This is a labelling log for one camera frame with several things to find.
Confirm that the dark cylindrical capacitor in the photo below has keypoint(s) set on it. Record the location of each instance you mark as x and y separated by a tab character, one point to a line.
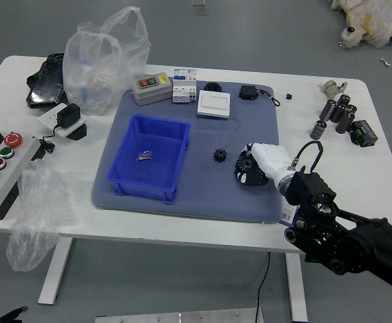
338	113
345	123
344	100
327	110
318	130

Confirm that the black power adapter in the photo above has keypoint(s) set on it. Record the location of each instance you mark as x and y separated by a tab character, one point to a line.
68	116

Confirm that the black module with green terminal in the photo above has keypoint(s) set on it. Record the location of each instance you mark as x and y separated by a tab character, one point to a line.
365	133

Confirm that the white wall switch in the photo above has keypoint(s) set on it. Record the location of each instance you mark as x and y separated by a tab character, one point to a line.
214	104

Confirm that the black block under socket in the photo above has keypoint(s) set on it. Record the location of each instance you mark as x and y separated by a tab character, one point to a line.
79	133

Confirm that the small black gear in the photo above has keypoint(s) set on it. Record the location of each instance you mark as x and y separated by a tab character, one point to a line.
220	155

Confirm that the white paper scrap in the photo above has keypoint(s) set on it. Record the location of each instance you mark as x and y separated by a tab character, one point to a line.
385	63

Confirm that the black round knob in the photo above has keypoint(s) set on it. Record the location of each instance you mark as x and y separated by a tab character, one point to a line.
213	87

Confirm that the plastic-wrapped white toy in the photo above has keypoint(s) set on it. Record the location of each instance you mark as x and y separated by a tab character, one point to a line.
377	23

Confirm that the small clear bag of screws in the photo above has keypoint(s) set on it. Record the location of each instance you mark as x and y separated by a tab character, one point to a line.
144	156

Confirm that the grey two-button switch box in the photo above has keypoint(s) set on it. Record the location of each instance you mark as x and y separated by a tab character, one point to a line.
152	92

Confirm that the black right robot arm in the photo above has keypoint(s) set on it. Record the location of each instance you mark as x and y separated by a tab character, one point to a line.
350	242

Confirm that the white metal connector plug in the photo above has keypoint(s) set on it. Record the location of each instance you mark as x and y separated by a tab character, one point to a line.
330	88

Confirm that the blue-grey padded mat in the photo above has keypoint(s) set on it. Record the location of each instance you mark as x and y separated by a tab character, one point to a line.
216	195

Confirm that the small black module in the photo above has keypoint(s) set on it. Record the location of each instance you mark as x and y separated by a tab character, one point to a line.
247	92

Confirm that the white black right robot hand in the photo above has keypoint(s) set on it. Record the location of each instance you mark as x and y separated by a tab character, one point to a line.
269	158

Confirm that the tiny black cube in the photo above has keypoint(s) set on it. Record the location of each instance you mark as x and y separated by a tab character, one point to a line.
288	96

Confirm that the white table leg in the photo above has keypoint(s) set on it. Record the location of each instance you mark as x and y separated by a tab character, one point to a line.
56	269
296	289

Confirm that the crumpled clear plastic bag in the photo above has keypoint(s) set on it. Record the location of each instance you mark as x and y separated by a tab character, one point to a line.
37	208

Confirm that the big black gear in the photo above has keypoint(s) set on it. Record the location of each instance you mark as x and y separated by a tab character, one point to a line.
246	165

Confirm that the blue plastic box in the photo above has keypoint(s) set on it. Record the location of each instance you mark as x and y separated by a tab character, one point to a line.
155	134

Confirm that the grey push-button control box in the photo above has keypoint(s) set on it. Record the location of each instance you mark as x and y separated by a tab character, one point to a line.
10	168

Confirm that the purple white label card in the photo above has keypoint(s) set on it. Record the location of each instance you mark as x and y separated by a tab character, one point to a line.
288	212

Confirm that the clear tape piece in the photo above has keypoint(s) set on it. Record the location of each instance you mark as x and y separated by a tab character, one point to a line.
201	10

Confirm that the white power socket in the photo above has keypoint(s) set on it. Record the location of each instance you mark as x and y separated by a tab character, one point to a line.
47	117

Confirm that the black shiny packet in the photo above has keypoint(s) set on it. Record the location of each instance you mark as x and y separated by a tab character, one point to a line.
46	84

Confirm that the large clear plastic bag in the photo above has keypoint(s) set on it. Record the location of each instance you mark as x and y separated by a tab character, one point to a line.
95	67

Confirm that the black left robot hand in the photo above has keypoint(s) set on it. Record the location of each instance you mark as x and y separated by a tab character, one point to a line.
9	316

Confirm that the white circuit breaker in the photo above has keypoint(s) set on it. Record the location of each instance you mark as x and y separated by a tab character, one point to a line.
184	89

